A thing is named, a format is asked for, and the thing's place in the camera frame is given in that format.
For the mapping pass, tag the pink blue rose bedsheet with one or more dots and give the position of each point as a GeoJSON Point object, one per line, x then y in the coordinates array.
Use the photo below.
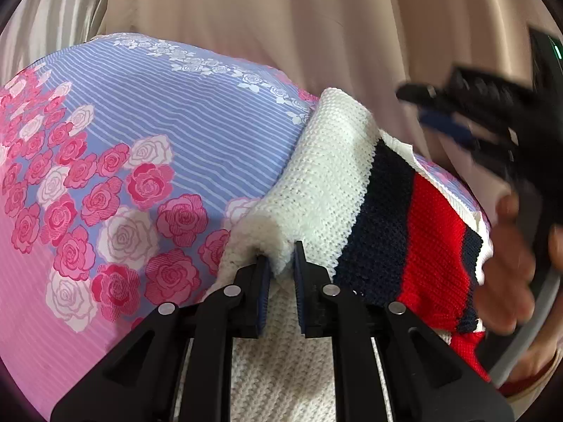
{"type": "Point", "coordinates": [132, 118]}

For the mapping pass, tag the beige cloth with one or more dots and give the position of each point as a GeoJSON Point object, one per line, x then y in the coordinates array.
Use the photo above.
{"type": "Point", "coordinates": [308, 17]}

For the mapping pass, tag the white satin curtain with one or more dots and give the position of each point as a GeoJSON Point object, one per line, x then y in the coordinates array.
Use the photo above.
{"type": "Point", "coordinates": [52, 22]}

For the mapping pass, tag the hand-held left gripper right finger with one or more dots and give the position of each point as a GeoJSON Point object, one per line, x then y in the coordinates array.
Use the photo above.
{"type": "Point", "coordinates": [301, 290]}

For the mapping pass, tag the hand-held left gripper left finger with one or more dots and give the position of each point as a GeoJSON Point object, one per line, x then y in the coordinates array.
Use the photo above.
{"type": "Point", "coordinates": [263, 290]}

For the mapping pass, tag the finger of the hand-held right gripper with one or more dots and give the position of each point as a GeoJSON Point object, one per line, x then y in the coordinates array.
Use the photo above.
{"type": "Point", "coordinates": [448, 128]}
{"type": "Point", "coordinates": [422, 92]}

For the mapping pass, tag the person's right hand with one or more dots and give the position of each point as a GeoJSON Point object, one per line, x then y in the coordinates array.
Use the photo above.
{"type": "Point", "coordinates": [510, 268]}

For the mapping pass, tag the white knit striped sweater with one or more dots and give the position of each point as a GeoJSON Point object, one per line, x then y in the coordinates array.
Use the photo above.
{"type": "Point", "coordinates": [316, 184]}

